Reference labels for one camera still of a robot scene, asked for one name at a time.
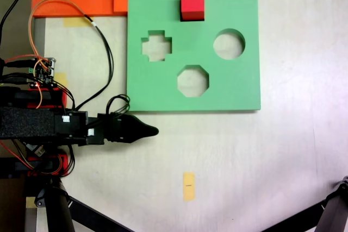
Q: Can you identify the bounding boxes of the red square block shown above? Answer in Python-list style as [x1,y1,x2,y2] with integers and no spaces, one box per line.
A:
[179,0,206,22]

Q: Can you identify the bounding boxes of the green shape sorter board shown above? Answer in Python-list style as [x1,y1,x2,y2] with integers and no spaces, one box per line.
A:
[126,0,262,114]

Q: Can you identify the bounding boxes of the small yellow tape piece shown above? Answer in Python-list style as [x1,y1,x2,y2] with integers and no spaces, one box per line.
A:
[55,72,68,87]

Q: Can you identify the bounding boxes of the yellow tape strip with print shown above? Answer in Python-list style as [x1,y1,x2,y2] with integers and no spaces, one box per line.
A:
[182,172,196,202]

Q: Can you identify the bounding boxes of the black board with silver ports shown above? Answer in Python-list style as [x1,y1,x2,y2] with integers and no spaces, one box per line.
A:
[24,142,46,158]

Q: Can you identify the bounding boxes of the red and black clamp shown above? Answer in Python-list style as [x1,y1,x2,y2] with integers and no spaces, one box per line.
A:
[0,86,68,109]
[0,153,69,179]

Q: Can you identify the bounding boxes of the circuit board with green terminal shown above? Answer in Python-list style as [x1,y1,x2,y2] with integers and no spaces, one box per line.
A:
[27,57,57,89]

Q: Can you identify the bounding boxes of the wide yellow tape piece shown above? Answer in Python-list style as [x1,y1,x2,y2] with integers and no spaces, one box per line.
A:
[63,17,91,28]

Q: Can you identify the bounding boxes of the black gripper wire loop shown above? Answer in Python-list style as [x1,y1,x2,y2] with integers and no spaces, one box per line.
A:
[105,94,132,120]

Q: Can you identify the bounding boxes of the black twin wire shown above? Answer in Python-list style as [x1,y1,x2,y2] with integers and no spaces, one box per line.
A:
[73,14,114,111]

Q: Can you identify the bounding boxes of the black usb cable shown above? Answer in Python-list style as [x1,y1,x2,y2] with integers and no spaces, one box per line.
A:
[0,72,35,85]
[0,58,36,69]

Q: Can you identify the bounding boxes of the orange wire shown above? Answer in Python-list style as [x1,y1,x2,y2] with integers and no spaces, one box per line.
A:
[28,0,87,109]

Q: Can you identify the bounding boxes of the thick black cable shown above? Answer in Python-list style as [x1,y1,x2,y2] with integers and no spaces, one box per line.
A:
[0,0,28,47]

